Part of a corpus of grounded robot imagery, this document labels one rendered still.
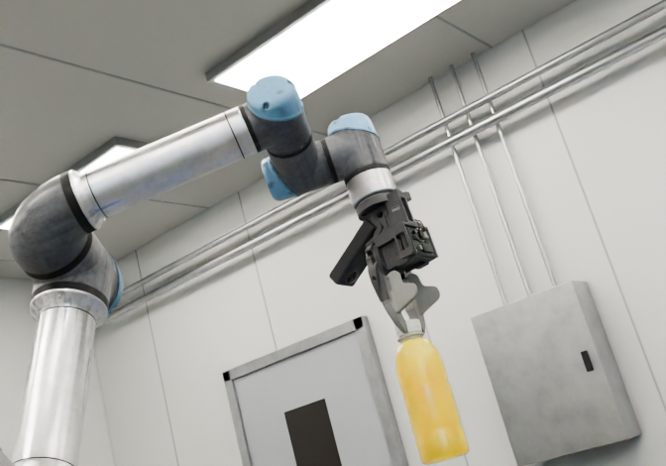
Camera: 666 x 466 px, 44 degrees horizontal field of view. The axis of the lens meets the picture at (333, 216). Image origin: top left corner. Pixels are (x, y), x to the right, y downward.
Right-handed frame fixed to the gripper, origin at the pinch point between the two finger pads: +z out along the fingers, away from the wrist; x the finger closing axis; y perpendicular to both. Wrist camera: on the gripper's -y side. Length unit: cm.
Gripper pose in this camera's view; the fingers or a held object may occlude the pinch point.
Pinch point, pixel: (407, 327)
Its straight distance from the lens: 126.2
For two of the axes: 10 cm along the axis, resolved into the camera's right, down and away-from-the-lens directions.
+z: 2.9, 8.8, -3.8
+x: 6.2, 1.3, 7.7
